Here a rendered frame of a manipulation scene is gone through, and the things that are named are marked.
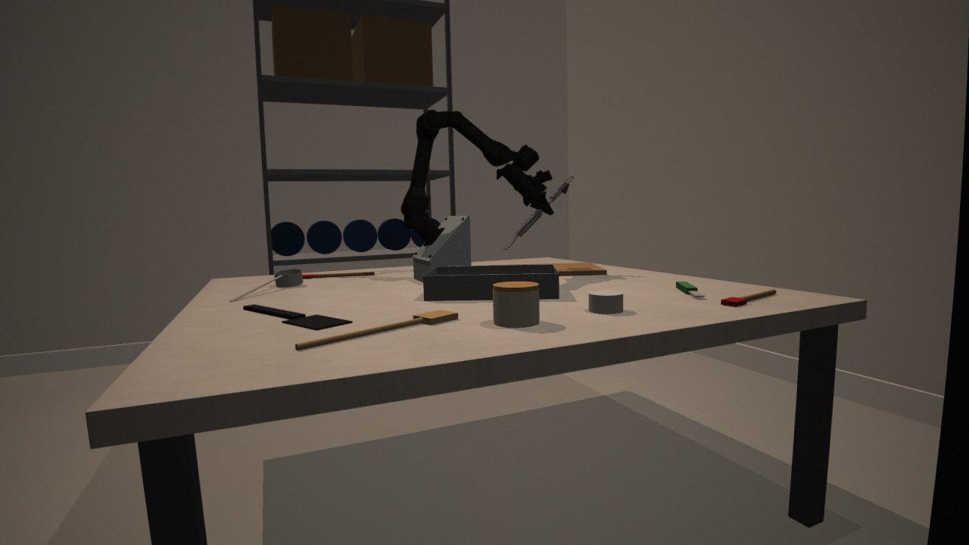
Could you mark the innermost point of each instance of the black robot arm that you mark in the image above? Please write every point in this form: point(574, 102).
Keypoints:
point(415, 202)

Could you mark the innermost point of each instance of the black spatula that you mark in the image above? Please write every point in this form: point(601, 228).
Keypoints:
point(311, 322)

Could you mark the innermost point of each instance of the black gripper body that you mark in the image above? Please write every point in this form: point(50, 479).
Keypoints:
point(530, 192)

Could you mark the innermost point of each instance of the wooden board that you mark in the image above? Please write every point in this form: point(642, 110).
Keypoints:
point(575, 269)

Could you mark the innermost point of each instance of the grey short cylinder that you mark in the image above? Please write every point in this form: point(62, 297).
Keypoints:
point(606, 302)

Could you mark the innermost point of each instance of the grey cylindrical canister with wooden lid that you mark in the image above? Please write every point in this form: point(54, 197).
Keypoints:
point(516, 304)

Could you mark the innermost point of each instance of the wooden spatula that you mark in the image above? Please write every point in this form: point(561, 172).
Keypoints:
point(429, 318)

